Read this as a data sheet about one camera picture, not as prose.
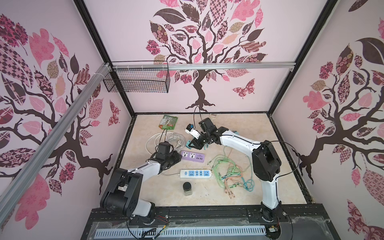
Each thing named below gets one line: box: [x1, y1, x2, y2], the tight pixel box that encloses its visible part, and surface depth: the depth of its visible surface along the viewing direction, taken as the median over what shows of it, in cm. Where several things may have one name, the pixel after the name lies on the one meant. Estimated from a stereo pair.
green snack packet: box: [158, 115, 178, 130], surface depth 116 cm
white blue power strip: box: [179, 169, 213, 178], surface depth 87 cm
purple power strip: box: [180, 150, 206, 163], surface depth 94 cm
